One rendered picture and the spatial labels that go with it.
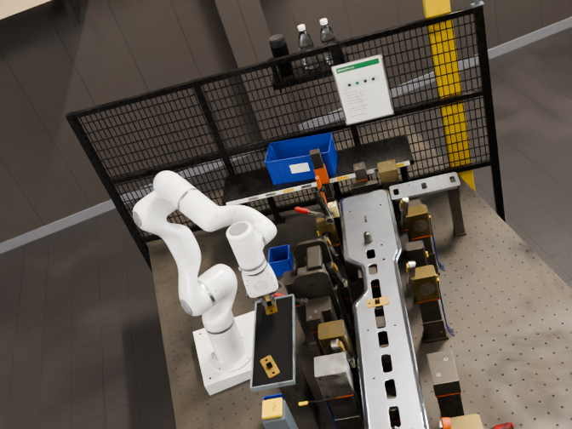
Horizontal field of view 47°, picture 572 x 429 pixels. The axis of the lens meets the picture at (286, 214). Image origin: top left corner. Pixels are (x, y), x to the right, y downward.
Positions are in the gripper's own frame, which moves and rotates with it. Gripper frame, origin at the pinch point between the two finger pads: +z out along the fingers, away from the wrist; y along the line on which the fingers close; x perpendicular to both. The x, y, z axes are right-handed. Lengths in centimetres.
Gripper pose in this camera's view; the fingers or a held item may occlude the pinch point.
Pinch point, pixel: (268, 300)
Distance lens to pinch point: 219.6
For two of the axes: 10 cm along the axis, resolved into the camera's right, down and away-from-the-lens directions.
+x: -1.5, -5.7, 8.1
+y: 9.5, -3.1, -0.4
